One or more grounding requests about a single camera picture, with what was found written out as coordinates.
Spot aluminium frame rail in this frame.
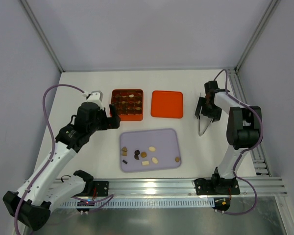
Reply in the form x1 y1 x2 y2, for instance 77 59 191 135
51 176 288 197

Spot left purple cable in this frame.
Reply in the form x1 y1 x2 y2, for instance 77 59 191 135
13 84 115 235

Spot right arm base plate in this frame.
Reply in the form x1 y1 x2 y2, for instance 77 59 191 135
194 178 241 195

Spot white swirl chocolate upper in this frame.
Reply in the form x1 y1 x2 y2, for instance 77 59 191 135
148 146 156 152

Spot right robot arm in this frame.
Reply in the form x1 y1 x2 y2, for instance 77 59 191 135
194 81 263 195

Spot right side aluminium rail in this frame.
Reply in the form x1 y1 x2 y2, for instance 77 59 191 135
228 69 271 177

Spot tan ridged square chocolate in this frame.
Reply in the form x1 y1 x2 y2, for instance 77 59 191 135
141 152 147 158

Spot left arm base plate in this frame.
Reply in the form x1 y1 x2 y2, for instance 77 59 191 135
86 181 109 197

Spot orange tin lid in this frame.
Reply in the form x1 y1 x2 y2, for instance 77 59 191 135
150 91 184 119

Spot white swirl chocolate lower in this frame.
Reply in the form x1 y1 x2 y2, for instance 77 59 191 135
151 157 158 164

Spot orange chocolate tin box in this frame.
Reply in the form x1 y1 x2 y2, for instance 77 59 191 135
111 89 144 121

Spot lavender plastic tray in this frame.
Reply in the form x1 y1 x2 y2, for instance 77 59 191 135
119 128 182 173

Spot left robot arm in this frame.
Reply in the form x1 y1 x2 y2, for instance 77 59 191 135
3 102 121 231

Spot metal serving tongs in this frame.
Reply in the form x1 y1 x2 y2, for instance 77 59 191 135
198 94 213 137

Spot white swirl chocolate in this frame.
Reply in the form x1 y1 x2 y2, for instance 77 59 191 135
148 146 156 152
151 157 158 164

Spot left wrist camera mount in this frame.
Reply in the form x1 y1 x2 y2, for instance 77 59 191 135
82 91 104 110

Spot slotted cable duct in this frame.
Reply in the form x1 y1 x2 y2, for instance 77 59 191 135
59 197 215 209

